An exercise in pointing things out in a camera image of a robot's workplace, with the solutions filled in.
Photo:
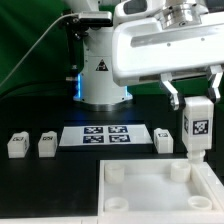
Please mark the white marker sheet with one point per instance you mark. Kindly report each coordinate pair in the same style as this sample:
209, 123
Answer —
105, 135

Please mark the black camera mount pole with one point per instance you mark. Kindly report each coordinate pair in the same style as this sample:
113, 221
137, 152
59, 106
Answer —
71, 50

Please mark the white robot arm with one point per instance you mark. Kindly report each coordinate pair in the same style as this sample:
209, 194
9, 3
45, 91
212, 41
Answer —
96, 88

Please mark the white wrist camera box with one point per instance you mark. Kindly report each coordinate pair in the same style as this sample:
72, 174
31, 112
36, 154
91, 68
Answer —
129, 10

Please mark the white square tabletop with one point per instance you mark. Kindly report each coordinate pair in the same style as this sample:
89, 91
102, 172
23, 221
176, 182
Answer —
153, 190

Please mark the silver camera on mount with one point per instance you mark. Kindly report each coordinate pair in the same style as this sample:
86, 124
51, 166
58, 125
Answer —
96, 18

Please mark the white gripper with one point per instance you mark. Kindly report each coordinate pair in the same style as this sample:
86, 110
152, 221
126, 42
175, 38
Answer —
144, 52

